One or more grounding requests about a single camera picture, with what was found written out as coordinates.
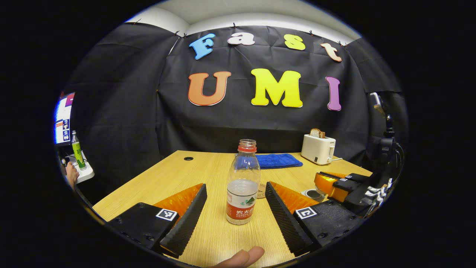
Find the white ceramic teacup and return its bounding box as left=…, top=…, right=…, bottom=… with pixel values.
left=301, top=188, right=326, bottom=202

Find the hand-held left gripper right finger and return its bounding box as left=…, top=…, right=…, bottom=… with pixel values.
left=265, top=181, right=367, bottom=257

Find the white side shelf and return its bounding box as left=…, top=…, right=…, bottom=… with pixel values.
left=65, top=151, right=95, bottom=184

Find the white toaster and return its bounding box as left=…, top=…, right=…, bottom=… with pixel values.
left=301, top=134, right=336, bottom=165

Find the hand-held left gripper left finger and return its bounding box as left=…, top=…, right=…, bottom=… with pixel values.
left=108, top=183, right=208, bottom=258

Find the clear plastic water bottle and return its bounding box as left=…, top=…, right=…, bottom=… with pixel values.
left=226, top=139, right=261, bottom=225

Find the green drink bottle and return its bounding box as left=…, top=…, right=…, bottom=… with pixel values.
left=71, top=130, right=87, bottom=171

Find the blue folded towel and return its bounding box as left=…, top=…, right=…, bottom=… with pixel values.
left=255, top=153, right=303, bottom=170

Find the computer monitor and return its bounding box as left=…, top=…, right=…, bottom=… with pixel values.
left=55, top=92, right=75, bottom=146

